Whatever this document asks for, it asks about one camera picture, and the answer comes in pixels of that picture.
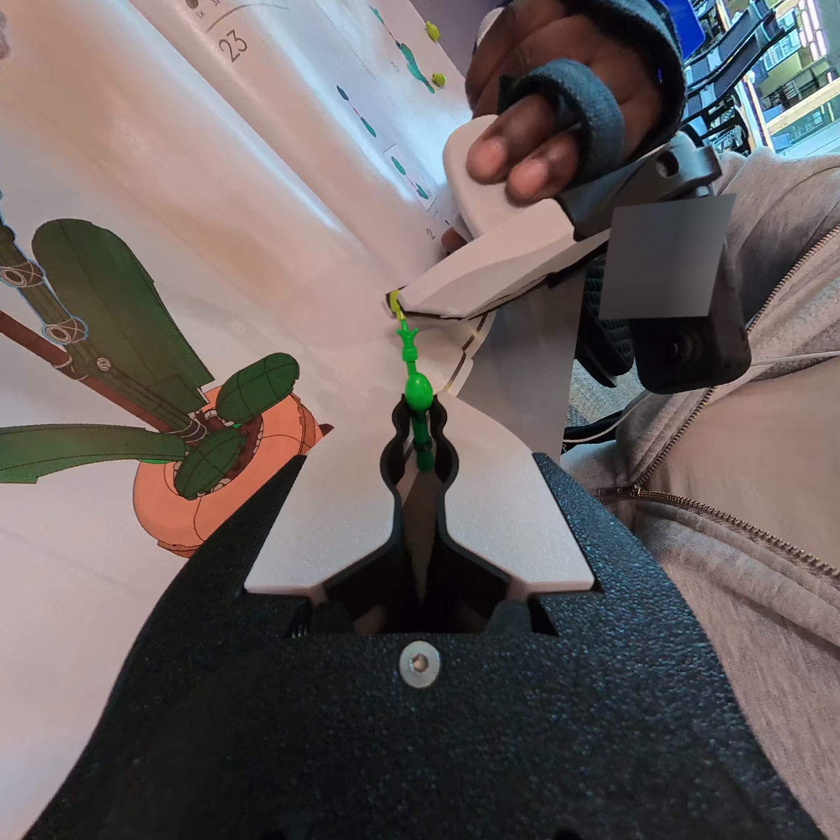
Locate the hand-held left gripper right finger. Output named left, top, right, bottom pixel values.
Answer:
left=423, top=392, right=597, bottom=614

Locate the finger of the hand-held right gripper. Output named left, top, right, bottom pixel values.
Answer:
left=384, top=197, right=614, bottom=322

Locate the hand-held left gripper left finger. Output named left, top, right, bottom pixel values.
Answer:
left=243, top=394, right=421, bottom=614

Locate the green toy flower stem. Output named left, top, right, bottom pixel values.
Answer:
left=395, top=325, right=435, bottom=470

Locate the grey desk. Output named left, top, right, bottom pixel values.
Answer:
left=453, top=262, right=588, bottom=460

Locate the person's right hand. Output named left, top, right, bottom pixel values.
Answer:
left=466, top=0, right=662, bottom=204

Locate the row of black office chairs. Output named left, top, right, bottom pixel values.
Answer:
left=682, top=0, right=840, bottom=155

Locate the open instruction booklet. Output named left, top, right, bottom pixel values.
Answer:
left=0, top=0, right=500, bottom=840

